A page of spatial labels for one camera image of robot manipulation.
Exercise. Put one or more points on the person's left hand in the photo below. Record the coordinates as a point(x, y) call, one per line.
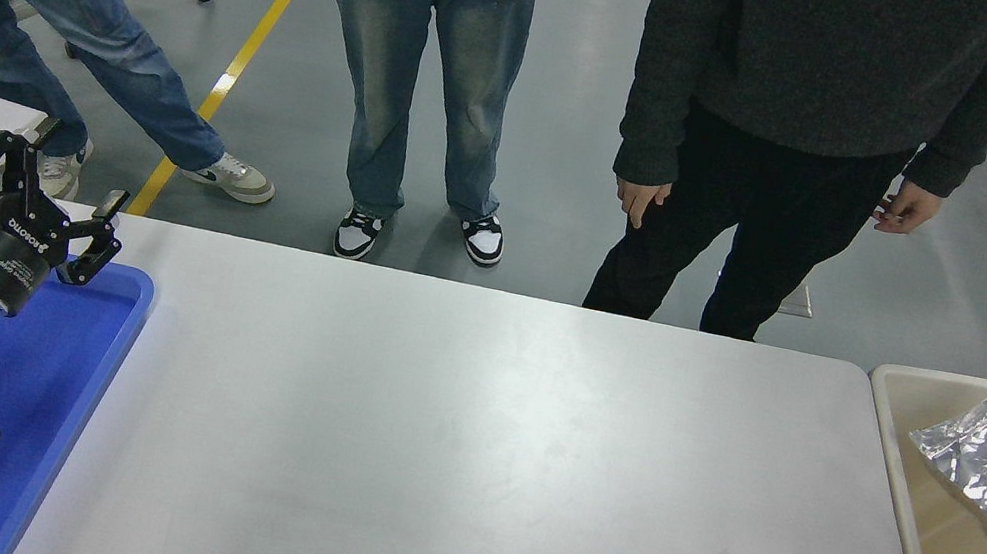
point(911, 211)

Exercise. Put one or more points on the silver floor plate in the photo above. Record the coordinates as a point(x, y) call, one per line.
point(799, 300)

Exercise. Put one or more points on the person's right hand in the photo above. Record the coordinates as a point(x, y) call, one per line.
point(641, 200)

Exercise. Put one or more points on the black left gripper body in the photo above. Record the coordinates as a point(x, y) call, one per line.
point(0, 251)

